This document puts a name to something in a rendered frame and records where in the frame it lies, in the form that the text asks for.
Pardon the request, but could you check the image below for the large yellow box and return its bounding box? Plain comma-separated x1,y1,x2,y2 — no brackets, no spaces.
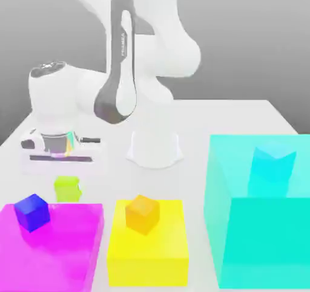
106,199,190,287

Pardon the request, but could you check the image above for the small lime green cube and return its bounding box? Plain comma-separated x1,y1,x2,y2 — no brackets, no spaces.
53,175,82,203

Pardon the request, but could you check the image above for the small orange cube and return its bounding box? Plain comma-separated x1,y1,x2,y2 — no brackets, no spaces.
125,194,160,236

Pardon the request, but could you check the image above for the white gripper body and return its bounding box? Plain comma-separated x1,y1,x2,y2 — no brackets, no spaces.
21,148,105,177

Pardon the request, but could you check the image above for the small cyan cube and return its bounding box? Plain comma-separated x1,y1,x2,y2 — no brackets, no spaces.
247,146,297,198

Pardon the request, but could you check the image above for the small blue cube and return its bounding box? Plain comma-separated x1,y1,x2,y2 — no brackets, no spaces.
13,193,51,233

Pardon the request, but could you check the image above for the large magenta box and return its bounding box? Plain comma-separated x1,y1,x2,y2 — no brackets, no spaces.
0,203,105,292

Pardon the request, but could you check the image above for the large turquoise box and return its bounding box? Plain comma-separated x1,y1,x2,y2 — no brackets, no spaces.
203,134,310,290

